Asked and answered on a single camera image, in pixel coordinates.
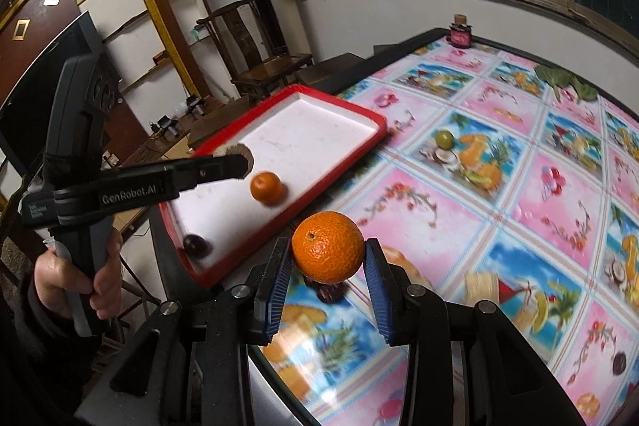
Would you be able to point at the red date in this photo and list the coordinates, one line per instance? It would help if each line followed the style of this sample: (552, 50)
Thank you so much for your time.
(327, 291)

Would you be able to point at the green round fruit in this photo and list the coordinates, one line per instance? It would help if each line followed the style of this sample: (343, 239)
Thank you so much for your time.
(443, 138)

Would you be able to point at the dark dried date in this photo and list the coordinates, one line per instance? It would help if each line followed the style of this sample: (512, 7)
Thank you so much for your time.
(620, 362)

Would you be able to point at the green leafy vegetable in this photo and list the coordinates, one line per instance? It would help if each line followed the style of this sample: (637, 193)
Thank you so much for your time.
(564, 81)

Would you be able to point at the dark plum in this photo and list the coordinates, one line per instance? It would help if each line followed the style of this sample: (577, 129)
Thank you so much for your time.
(197, 246)

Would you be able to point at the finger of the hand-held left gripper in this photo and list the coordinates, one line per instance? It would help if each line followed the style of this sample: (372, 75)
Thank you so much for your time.
(209, 171)

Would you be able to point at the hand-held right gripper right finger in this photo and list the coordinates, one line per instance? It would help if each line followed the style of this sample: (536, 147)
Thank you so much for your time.
(377, 296)

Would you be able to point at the fruit print tablecloth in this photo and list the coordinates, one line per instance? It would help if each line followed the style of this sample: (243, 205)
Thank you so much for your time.
(449, 216)

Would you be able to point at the person's left forearm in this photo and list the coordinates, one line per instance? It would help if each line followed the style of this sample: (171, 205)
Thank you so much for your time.
(35, 346)

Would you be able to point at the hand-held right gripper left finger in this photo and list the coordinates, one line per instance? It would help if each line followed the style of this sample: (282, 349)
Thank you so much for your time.
(277, 294)

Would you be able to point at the small orange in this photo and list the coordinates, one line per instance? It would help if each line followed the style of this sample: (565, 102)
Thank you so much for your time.
(267, 188)

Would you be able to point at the black television screen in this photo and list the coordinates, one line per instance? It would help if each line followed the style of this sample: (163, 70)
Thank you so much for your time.
(45, 81)

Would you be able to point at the small red jar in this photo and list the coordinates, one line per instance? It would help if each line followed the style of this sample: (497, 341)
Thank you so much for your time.
(462, 31)

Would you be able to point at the large orange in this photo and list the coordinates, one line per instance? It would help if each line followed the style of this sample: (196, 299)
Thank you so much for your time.
(327, 246)

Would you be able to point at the glass shelf unit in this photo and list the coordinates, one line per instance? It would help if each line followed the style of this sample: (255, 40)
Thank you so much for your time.
(150, 2)

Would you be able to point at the dark wooden chair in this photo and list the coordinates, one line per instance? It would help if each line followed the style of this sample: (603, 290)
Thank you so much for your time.
(254, 51)

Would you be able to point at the person's left hand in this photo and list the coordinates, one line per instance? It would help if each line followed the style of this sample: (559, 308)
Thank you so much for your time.
(107, 286)

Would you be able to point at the red tray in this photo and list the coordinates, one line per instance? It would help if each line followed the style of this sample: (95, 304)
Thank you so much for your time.
(299, 131)

